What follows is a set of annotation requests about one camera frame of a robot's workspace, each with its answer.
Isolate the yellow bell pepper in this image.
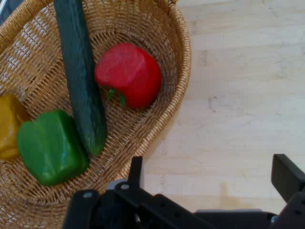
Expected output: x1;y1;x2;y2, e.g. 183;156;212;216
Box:
0;94;31;161

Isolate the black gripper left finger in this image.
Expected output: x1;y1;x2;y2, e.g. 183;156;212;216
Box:
62;156;210;229

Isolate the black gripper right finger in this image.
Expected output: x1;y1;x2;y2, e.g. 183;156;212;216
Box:
271;154;305;229

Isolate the woven wicker basket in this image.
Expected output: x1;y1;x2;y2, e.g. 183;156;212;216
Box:
0;0;192;229

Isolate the green bell pepper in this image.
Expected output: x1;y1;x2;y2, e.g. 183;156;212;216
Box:
16;109;90;187

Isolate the red bell pepper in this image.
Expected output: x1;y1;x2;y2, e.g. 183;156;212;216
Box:
93;42;163;110

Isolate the dark green cucumber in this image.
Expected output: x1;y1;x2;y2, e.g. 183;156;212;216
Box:
53;0;107;157

